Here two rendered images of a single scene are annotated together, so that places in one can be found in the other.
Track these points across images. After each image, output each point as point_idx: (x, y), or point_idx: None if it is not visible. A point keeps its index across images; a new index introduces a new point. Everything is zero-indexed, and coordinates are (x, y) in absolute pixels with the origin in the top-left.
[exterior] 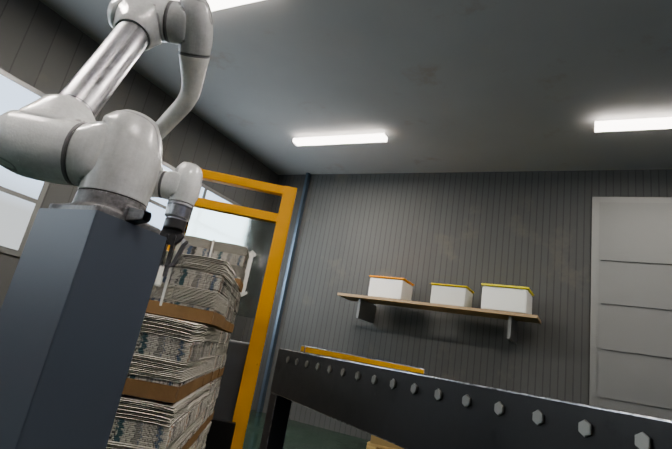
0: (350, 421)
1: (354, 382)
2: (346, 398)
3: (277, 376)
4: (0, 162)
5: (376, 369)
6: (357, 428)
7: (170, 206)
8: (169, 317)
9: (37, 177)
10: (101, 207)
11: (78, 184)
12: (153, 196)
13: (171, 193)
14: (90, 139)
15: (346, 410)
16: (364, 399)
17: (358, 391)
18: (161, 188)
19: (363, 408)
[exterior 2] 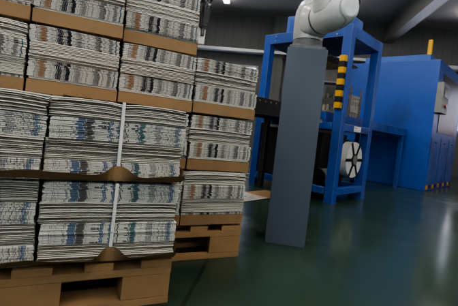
0: (257, 112)
1: (258, 101)
2: (255, 105)
3: None
4: (345, 23)
5: (265, 98)
6: (260, 113)
7: None
8: None
9: (331, 31)
10: None
11: (319, 36)
12: None
13: None
14: None
15: (255, 109)
16: (262, 105)
17: (260, 104)
18: None
19: (262, 108)
